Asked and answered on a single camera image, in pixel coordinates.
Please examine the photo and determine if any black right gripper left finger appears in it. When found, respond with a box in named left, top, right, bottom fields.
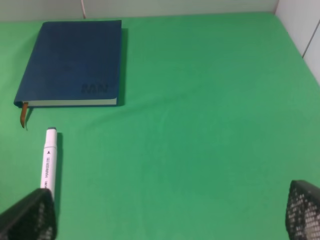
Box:
left=0, top=188, right=57, bottom=240

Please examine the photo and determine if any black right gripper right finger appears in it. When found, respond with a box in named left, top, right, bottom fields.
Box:
left=285, top=180, right=320, bottom=240

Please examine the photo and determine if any white marker pen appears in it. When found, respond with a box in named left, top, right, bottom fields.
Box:
left=40, top=127, right=58, bottom=199

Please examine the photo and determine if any dark blue notebook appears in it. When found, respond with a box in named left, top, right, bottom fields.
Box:
left=13, top=20, right=122, bottom=126

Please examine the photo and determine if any green tablecloth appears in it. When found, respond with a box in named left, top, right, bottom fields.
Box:
left=0, top=13, right=320, bottom=240

